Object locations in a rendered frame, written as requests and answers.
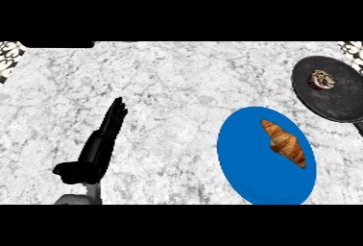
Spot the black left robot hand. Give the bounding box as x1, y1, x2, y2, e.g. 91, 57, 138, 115
51, 96, 128, 185

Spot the blue plate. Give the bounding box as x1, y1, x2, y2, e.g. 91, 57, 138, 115
215, 106, 317, 206

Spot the chocolate cupcake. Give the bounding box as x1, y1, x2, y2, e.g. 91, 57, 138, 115
308, 69, 338, 91

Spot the dark grey pan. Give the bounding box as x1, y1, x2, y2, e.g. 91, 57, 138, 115
290, 55, 363, 138

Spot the brown croissant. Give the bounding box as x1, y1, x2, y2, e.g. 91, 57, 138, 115
259, 118, 308, 170

